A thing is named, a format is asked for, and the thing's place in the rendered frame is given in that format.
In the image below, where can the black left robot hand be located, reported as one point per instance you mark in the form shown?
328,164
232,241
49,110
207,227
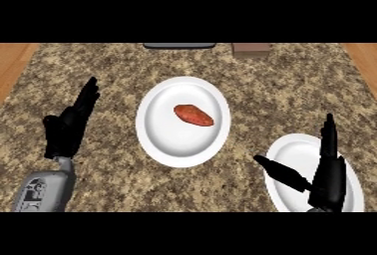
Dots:
68,127

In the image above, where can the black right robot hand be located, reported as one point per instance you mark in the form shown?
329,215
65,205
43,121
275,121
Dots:
328,172

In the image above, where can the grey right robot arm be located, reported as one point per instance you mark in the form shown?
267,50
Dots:
316,209

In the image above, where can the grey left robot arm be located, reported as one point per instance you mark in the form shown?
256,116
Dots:
43,191

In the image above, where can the small white plate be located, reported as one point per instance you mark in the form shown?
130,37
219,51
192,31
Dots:
298,172

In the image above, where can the large white plate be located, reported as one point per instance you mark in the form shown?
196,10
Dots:
182,121

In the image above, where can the orange sweet potato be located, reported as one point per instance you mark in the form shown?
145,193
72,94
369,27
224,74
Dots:
193,115

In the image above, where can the brown block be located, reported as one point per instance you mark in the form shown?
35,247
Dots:
251,50

